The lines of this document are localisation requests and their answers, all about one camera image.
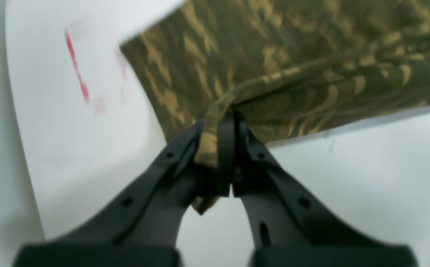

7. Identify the red tape marking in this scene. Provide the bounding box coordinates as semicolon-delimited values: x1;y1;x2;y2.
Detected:
63;19;130;115

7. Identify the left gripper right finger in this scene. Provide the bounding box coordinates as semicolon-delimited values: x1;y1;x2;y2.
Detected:
232;113;417;267

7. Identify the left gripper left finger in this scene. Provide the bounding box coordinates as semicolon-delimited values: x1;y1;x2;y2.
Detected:
13;117;236;267

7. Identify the camouflage t-shirt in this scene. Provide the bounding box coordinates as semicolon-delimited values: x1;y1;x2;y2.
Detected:
119;0;430;215

